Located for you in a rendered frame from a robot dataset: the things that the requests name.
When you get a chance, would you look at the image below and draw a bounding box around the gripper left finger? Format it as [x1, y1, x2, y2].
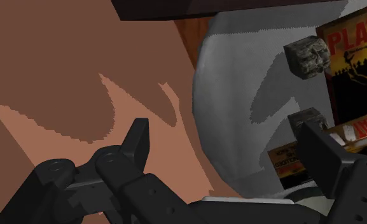
[0, 118, 209, 224]

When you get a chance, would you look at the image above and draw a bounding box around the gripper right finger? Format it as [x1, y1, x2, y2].
[297, 121, 367, 224]

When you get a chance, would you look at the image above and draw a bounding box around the grey stone cube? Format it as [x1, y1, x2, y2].
[282, 34, 331, 80]
[287, 107, 329, 138]

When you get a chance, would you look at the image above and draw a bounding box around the yellow and black film case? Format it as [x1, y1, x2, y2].
[267, 109, 367, 190]
[315, 4, 367, 125]

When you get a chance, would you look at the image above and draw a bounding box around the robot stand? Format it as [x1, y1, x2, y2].
[109, 0, 349, 22]

